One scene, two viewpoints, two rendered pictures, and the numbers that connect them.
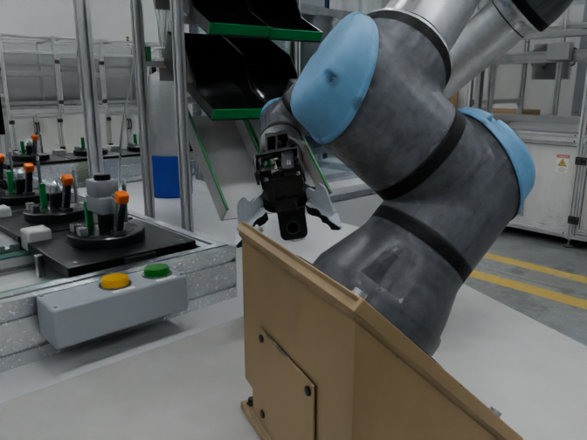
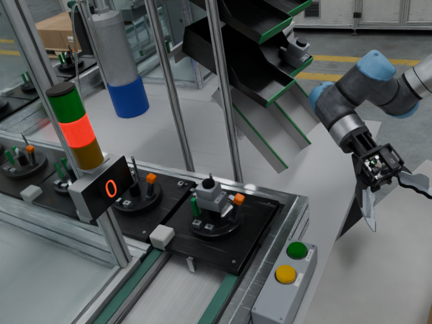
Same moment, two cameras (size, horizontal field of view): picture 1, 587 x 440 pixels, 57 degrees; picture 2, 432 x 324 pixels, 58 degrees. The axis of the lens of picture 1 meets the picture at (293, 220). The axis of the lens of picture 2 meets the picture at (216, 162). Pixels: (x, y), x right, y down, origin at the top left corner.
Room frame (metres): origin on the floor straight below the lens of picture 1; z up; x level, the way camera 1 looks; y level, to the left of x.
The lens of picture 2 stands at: (0.27, 0.48, 1.65)
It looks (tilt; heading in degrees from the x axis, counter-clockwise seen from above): 35 degrees down; 348
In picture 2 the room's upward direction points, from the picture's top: 11 degrees counter-clockwise
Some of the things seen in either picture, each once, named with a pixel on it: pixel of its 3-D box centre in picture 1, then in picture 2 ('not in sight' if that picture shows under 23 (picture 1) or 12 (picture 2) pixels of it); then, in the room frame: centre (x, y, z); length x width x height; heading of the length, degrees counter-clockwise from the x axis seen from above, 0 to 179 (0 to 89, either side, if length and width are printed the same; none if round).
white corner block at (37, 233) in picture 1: (36, 238); (162, 237); (0.99, 0.49, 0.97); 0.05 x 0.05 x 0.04; 43
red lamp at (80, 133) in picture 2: not in sight; (77, 128); (0.94, 0.57, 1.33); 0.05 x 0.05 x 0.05
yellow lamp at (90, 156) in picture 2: not in sight; (86, 151); (0.94, 0.57, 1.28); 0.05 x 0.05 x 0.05
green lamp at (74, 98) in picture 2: not in sight; (66, 103); (0.94, 0.57, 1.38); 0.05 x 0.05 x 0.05
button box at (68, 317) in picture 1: (116, 302); (286, 283); (0.76, 0.27, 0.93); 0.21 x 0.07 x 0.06; 133
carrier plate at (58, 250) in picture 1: (107, 244); (216, 223); (0.98, 0.35, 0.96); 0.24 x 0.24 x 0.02; 43
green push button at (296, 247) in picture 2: (156, 272); (297, 251); (0.81, 0.22, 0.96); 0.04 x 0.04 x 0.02
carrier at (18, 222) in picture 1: (56, 197); (133, 187); (1.17, 0.53, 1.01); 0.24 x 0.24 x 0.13; 43
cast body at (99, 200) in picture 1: (100, 191); (206, 192); (0.99, 0.36, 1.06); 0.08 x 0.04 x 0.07; 43
